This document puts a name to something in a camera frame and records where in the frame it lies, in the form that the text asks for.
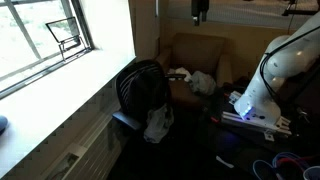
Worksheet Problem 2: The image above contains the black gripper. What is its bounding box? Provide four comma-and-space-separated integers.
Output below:
191, 0, 210, 27

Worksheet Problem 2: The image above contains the brown leather armchair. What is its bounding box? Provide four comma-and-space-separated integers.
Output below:
155, 32, 234, 108

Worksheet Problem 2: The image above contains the white crumpled cloth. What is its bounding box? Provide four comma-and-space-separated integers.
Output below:
167, 66, 193, 83

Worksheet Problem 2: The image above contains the large grey crumpled cloth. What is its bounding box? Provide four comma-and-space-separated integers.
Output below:
188, 70, 217, 97

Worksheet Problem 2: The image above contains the black mesh office chair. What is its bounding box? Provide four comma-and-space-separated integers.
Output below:
111, 59, 188, 148

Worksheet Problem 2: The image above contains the black robot table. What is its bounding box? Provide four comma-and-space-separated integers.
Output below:
199, 83, 320, 168

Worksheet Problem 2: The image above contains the white paper scrap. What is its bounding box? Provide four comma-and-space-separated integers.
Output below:
215, 155, 235, 170

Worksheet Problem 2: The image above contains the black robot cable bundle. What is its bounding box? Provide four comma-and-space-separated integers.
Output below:
259, 24, 320, 103

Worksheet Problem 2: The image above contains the black clamp with orange handle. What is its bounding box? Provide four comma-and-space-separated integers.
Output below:
222, 90, 235, 101
208, 114, 222, 125

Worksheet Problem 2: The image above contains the grey crumpled cloth with strap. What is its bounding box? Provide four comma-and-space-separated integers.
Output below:
143, 103, 175, 145

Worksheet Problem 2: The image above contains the aluminium rail robot base mount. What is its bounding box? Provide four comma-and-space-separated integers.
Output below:
221, 110, 293, 143

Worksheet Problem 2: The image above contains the black wire display stand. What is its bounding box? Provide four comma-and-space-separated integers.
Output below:
45, 16, 85, 62

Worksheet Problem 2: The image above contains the blue coiled cable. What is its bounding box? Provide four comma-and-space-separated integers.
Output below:
252, 151, 316, 180

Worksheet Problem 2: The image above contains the window with metal frame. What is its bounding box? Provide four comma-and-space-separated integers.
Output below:
0, 0, 95, 100

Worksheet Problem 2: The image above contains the white wall heater unit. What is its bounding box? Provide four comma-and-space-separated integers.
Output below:
41, 99, 125, 180

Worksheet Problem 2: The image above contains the red cable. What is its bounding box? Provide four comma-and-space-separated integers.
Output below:
275, 154, 320, 168

